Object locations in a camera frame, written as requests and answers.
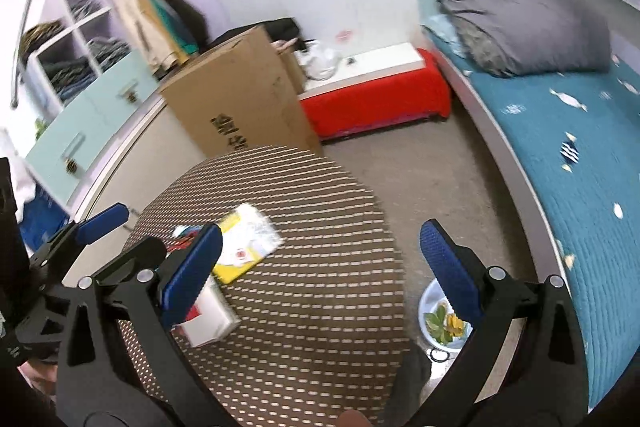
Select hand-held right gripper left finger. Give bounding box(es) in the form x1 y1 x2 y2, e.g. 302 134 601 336
55 223 225 427

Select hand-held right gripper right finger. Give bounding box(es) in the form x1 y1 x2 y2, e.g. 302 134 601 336
419 219 587 427

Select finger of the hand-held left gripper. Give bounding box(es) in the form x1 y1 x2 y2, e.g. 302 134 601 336
27 202 131 288

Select white plastic basin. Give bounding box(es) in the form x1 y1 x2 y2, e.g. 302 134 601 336
417 280 474 353

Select red string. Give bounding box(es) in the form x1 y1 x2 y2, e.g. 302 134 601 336
167 225 202 254

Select white and red box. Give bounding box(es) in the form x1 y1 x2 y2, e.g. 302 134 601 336
172 279 241 349

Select yellow packet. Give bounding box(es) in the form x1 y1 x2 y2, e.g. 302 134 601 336
212 204 282 286

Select blue bag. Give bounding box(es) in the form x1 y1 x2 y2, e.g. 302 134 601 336
19 186 72 254

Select green yellow scraps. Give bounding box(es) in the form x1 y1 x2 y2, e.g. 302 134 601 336
425 301 469 344

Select teal drawer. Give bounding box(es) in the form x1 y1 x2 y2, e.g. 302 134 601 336
82 51 162 128
25 101 110 208

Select white curved cabinet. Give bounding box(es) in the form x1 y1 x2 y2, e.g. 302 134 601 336
65 97 207 258

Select brown dotted tablecloth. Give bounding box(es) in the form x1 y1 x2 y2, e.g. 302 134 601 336
117 146 416 427

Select folded dark clothes pile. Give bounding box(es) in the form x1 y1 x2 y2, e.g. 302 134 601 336
42 57 97 102

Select teal quilted bedspread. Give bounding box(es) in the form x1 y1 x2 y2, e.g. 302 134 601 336
422 14 640 409

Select large brown cardboard box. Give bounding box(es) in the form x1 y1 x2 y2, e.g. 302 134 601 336
160 25 322 158

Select red covered low bench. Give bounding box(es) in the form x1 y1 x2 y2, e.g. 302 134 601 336
298 44 453 141

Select beige hanging garment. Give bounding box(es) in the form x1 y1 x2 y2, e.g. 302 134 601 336
110 0 177 71

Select green hanging garment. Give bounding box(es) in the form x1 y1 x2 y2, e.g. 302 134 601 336
145 0 199 56

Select black hanging garment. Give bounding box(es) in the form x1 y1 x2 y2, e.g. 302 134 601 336
150 0 210 48

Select plaid pillow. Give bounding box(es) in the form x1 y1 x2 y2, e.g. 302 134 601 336
456 18 518 76

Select white plastic bag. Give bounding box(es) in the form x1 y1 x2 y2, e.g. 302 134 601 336
295 41 344 80

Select grey blanket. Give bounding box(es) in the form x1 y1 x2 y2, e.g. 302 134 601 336
436 0 614 78

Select black cloth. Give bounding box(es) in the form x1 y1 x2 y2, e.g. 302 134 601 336
211 18 302 51

